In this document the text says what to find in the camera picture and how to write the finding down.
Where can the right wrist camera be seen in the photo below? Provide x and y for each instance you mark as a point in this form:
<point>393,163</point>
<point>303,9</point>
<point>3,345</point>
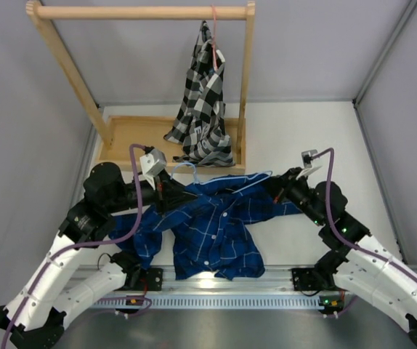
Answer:
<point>311,163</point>

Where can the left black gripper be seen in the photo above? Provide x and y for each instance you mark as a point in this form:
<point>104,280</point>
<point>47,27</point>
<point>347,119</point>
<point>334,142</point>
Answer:
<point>170,193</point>

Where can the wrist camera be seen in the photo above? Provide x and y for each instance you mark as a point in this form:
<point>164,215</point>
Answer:
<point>311,163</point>
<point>152,164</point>

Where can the light blue wire hanger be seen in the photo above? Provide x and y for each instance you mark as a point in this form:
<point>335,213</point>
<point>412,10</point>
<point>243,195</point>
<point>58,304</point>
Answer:
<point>244,181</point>

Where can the blue plaid shirt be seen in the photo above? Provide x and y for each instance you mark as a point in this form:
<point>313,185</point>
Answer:
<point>210,233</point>

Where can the slotted cable duct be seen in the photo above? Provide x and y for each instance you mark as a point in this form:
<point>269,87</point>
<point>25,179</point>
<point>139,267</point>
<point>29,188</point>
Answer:
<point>244,302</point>

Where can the pink wire hanger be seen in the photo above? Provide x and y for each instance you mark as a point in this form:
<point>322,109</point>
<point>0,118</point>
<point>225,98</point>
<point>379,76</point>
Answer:
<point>214,36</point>

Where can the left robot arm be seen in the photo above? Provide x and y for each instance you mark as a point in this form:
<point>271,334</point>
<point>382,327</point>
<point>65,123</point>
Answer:
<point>39,315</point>

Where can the black white checkered shirt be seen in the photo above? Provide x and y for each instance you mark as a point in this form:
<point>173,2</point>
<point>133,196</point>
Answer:
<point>199,126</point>

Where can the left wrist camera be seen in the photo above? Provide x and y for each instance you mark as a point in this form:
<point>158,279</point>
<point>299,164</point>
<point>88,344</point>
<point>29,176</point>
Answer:
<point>152,164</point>

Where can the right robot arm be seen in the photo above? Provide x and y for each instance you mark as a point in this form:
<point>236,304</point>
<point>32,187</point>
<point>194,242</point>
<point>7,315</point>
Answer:
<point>356,261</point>

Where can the wooden clothes rack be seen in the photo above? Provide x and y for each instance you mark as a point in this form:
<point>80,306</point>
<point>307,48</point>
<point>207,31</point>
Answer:
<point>117,131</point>

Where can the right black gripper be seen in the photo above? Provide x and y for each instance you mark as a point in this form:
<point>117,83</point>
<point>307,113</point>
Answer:
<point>284,184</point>

